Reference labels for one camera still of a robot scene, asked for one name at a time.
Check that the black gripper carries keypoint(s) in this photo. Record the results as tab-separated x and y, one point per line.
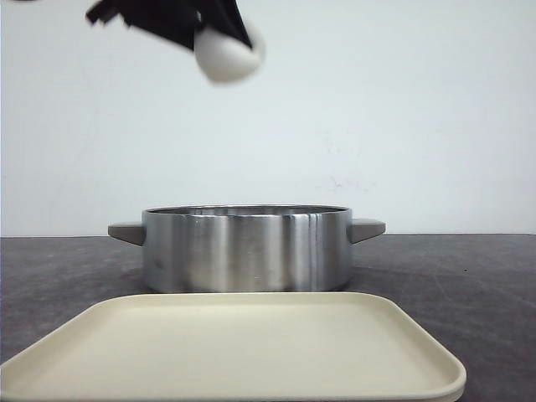
176	21

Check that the white panda bun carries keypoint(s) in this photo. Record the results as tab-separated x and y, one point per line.
224	59

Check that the stainless steel steamer pot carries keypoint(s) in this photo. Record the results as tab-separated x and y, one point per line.
245	248

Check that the beige rectangular tray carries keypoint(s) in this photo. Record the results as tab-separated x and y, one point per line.
312	346

